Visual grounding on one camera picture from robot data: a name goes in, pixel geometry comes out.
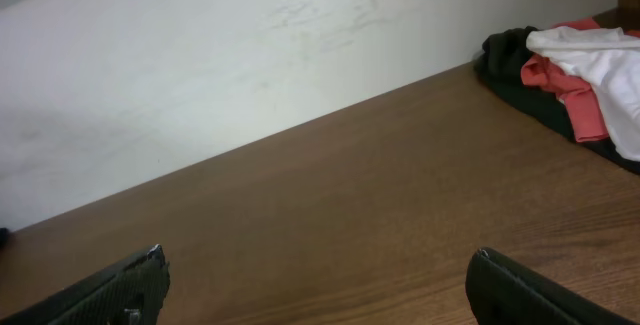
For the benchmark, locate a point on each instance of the black shorts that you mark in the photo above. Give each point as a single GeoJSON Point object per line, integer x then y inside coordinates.
{"type": "Point", "coordinates": [4, 236]}

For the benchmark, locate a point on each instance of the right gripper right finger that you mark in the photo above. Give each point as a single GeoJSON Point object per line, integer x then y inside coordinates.
{"type": "Point", "coordinates": [501, 291]}

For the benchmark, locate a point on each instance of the red garment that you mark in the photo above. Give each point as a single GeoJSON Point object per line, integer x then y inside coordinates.
{"type": "Point", "coordinates": [594, 73]}

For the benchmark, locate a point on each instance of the white printed t-shirt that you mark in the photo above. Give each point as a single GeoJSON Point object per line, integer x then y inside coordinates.
{"type": "Point", "coordinates": [607, 59]}

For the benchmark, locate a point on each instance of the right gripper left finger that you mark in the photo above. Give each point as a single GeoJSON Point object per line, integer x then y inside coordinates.
{"type": "Point", "coordinates": [130, 291]}

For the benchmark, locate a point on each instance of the dark grey garment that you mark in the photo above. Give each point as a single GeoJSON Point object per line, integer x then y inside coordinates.
{"type": "Point", "coordinates": [538, 88]}

